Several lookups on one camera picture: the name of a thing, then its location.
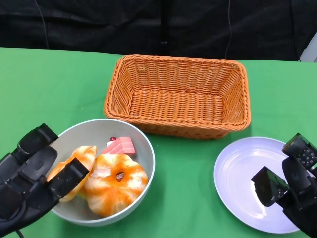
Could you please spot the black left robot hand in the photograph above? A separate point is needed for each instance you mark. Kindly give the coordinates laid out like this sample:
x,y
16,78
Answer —
x,y
29,178

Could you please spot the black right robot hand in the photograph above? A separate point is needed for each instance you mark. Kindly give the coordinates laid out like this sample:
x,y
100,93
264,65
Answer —
x,y
297,188

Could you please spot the elongated ribbed bread loaf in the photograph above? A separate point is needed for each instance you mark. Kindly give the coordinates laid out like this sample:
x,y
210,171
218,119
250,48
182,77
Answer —
x,y
81,153

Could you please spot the round pumpkin-shaped bread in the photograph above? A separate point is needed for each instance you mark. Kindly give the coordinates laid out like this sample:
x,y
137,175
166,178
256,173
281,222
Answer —
x,y
111,193

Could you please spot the grey-green bowl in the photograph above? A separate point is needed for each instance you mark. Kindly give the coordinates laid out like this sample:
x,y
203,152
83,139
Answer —
x,y
104,129

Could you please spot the salmon pink cake slice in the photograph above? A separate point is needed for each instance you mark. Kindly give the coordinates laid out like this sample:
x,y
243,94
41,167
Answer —
x,y
121,146

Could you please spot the lavender plate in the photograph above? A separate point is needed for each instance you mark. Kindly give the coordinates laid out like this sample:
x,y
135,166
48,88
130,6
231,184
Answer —
x,y
235,168

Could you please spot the orange wicker basket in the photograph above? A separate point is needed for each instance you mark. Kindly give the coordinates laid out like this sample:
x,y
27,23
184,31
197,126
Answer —
x,y
178,104

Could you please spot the green tablecloth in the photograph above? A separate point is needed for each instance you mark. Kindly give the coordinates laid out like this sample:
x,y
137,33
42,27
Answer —
x,y
49,86

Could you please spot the white background object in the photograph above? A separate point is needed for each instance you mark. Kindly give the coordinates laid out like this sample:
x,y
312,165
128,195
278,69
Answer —
x,y
310,49

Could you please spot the black backdrop cloth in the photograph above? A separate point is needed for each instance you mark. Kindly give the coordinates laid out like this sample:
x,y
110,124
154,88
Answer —
x,y
99,22

